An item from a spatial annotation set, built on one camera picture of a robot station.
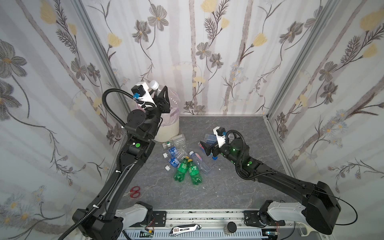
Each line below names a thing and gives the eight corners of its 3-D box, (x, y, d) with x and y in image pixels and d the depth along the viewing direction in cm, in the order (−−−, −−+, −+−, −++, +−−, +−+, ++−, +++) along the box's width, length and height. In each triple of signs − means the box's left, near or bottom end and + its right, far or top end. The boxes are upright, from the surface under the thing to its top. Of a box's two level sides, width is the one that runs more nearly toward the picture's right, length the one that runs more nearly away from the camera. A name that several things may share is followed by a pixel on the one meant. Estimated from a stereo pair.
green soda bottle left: (174, 180, 88) (173, 176, 84) (182, 159, 98) (182, 154, 93) (182, 182, 87) (182, 179, 83) (189, 160, 97) (189, 156, 92)
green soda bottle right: (193, 186, 86) (193, 182, 82) (186, 162, 96) (186, 159, 92) (202, 183, 87) (202, 180, 83) (194, 160, 97) (194, 156, 93)
